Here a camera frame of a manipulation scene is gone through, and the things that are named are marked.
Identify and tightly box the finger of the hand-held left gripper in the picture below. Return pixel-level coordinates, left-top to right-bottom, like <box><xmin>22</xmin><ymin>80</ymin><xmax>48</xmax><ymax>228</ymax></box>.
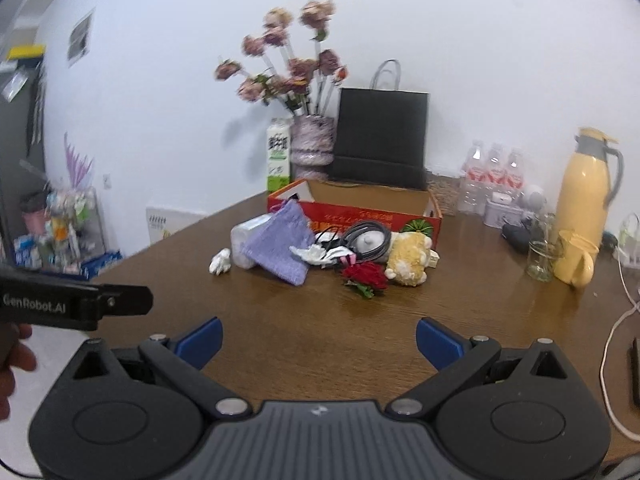
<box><xmin>95</xmin><ymin>285</ymin><xmax>154</xmax><ymax>318</ymax></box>

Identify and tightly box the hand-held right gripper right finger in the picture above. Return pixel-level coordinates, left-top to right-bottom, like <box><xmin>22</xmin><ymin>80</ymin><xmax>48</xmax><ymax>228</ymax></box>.
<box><xmin>387</xmin><ymin>317</ymin><xmax>568</xmax><ymax>421</ymax></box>

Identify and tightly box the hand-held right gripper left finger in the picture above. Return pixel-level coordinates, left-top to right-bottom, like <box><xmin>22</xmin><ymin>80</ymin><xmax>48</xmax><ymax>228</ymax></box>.
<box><xmin>70</xmin><ymin>316</ymin><xmax>253</xmax><ymax>421</ymax></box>

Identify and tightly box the small white figurine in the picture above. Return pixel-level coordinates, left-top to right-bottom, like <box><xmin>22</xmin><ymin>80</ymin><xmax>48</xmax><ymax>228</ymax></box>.
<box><xmin>209</xmin><ymin>247</ymin><xmax>233</xmax><ymax>276</ymax></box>

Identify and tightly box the yellow plush toy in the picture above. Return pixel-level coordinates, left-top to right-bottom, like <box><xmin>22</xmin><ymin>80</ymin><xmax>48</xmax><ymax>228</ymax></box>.
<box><xmin>385</xmin><ymin>232</ymin><xmax>435</xmax><ymax>287</ymax></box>

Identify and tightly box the red rose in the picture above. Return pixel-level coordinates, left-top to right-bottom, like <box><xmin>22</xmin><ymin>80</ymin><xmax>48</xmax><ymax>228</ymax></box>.
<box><xmin>341</xmin><ymin>261</ymin><xmax>391</xmax><ymax>300</ymax></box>

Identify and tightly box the clear plastic container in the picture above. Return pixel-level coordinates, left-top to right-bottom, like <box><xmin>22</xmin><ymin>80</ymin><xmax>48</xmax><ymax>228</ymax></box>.
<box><xmin>230</xmin><ymin>212</ymin><xmax>278</xmax><ymax>268</ymax></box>

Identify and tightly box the large white round jar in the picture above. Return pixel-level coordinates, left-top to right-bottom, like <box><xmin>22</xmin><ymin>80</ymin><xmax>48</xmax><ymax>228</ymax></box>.
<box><xmin>352</xmin><ymin>232</ymin><xmax>391</xmax><ymax>263</ymax></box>

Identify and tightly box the white tissue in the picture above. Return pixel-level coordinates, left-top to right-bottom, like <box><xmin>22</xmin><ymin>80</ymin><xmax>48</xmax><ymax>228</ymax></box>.
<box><xmin>290</xmin><ymin>241</ymin><xmax>351</xmax><ymax>268</ymax></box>

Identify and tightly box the black cable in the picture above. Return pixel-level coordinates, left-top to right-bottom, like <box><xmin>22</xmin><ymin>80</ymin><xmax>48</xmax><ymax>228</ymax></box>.
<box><xmin>315</xmin><ymin>220</ymin><xmax>396</xmax><ymax>263</ymax></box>

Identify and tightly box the red cardboard box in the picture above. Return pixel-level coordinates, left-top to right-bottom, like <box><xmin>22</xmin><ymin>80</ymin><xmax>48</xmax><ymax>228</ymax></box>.
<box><xmin>267</xmin><ymin>177</ymin><xmax>444</xmax><ymax>251</ymax></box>

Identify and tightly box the clear snack container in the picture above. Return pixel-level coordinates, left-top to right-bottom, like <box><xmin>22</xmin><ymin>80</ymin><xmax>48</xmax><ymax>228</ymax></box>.
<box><xmin>427</xmin><ymin>175</ymin><xmax>463</xmax><ymax>217</ymax></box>

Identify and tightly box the person's left hand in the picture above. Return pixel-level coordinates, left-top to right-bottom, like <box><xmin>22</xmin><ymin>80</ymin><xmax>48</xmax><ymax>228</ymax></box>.
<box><xmin>0</xmin><ymin>322</ymin><xmax>38</xmax><ymax>421</ymax></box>

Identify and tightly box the cluttered storage rack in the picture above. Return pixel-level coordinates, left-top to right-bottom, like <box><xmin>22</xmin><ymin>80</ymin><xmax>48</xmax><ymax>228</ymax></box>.
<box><xmin>12</xmin><ymin>185</ymin><xmax>123</xmax><ymax>282</ymax></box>

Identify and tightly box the white desk calendar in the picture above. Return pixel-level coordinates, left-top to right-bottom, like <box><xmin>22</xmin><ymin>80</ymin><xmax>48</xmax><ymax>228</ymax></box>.
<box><xmin>146</xmin><ymin>206</ymin><xmax>208</xmax><ymax>246</ymax></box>

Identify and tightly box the purple knit pouch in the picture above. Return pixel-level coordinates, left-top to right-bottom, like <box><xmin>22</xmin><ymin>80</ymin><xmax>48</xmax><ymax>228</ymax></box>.
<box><xmin>241</xmin><ymin>200</ymin><xmax>317</xmax><ymax>287</ymax></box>

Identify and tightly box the clear glass cup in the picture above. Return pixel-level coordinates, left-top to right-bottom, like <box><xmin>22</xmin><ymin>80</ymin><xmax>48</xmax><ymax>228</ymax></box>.
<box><xmin>525</xmin><ymin>239</ymin><xmax>558</xmax><ymax>283</ymax></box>

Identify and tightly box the black glasses case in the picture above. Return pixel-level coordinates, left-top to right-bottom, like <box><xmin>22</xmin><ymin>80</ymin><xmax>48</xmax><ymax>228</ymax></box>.
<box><xmin>501</xmin><ymin>221</ymin><xmax>533</xmax><ymax>253</ymax></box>

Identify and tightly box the white tin box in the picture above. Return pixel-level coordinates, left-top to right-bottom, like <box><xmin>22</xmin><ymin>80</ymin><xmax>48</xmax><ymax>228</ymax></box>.
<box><xmin>482</xmin><ymin>200</ymin><xmax>523</xmax><ymax>231</ymax></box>

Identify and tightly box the yellow mug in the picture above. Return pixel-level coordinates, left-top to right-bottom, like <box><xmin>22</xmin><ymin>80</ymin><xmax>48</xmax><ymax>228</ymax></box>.
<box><xmin>552</xmin><ymin>230</ymin><xmax>600</xmax><ymax>288</ymax></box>

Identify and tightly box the clear water bottle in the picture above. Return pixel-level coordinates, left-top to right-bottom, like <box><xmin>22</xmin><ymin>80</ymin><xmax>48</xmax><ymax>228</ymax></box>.
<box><xmin>502</xmin><ymin>147</ymin><xmax>527</xmax><ymax>196</ymax></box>
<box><xmin>482</xmin><ymin>142</ymin><xmax>508</xmax><ymax>201</ymax></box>
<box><xmin>457</xmin><ymin>140</ymin><xmax>488</xmax><ymax>216</ymax></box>

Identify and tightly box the white round speaker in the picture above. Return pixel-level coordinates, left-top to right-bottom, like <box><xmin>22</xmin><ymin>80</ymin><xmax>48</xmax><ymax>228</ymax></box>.
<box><xmin>522</xmin><ymin>185</ymin><xmax>548</xmax><ymax>211</ymax></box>

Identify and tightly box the white green milk carton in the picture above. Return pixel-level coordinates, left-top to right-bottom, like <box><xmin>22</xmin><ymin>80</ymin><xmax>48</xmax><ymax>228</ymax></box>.
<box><xmin>266</xmin><ymin>117</ymin><xmax>292</xmax><ymax>193</ymax></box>

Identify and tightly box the yellow thermos jug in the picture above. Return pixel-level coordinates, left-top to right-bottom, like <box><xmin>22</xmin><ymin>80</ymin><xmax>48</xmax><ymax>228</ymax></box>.
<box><xmin>552</xmin><ymin>127</ymin><xmax>625</xmax><ymax>251</ymax></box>

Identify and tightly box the black paper bag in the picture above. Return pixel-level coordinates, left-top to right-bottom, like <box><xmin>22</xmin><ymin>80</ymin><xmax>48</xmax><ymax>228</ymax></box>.
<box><xmin>327</xmin><ymin>59</ymin><xmax>431</xmax><ymax>191</ymax></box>

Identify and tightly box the purple marbled vase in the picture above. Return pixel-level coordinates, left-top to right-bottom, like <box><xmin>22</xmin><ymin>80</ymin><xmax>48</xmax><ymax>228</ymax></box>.
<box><xmin>290</xmin><ymin>115</ymin><xmax>337</xmax><ymax>181</ymax></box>

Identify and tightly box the dried pink flower bouquet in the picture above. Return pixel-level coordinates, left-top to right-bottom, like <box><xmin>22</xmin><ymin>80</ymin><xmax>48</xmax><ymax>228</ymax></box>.
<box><xmin>214</xmin><ymin>0</ymin><xmax>351</xmax><ymax>116</ymax></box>

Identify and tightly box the white cable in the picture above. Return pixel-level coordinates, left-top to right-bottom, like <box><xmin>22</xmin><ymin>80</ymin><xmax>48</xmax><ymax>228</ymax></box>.
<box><xmin>599</xmin><ymin>245</ymin><xmax>640</xmax><ymax>438</ymax></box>

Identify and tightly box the wall vent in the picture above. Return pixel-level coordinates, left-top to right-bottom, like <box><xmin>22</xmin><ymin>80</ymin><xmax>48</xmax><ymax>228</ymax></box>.
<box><xmin>67</xmin><ymin>7</ymin><xmax>96</xmax><ymax>63</ymax></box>

